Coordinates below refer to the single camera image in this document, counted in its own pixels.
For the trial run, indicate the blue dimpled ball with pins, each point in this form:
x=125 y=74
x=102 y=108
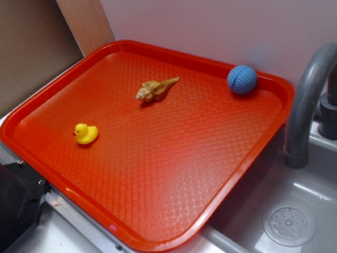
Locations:
x=242 y=79

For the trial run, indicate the red plastic tray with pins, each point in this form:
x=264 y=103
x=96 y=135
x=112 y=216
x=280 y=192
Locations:
x=157 y=171

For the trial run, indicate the brown spiral seashell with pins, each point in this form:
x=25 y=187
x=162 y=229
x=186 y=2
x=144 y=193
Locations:
x=155 y=90

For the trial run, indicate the yellow rubber duck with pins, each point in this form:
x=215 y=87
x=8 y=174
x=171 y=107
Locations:
x=85 y=134

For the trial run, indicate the grey curved faucet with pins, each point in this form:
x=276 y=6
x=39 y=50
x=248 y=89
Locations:
x=313 y=84

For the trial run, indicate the grey toy sink basin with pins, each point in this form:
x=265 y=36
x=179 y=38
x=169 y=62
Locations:
x=237 y=224

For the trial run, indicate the round sink drain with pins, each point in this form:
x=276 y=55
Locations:
x=289 y=224

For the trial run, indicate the brown cardboard panel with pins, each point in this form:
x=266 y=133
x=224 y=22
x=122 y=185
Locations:
x=41 y=39

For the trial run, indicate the dark grey faucet knob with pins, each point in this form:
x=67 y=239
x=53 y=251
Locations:
x=327 y=128

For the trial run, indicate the black box with screws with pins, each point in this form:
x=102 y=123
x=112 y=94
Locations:
x=23 y=193

